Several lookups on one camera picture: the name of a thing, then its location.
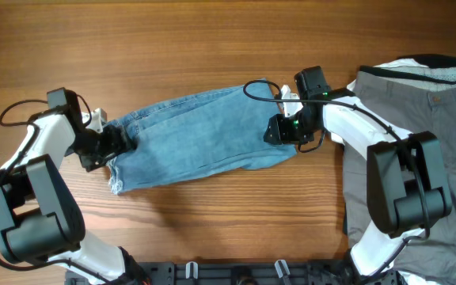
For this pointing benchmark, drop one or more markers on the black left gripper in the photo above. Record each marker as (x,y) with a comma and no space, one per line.
(119,142)

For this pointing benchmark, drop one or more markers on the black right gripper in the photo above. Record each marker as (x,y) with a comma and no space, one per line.
(277,123)

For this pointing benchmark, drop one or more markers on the light blue denim jeans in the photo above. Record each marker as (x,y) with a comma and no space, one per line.
(197,136)

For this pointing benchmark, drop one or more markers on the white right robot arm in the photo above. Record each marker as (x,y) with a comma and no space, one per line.
(406,191)

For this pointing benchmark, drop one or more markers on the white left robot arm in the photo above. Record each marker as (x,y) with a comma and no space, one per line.
(40,222)

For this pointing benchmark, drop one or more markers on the black and grey mesh garment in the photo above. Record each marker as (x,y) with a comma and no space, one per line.
(424,71)

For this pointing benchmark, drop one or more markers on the grey shorts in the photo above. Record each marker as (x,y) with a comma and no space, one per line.
(441,111)

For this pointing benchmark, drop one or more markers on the black base rail with clips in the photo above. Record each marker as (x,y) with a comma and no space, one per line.
(315,272)

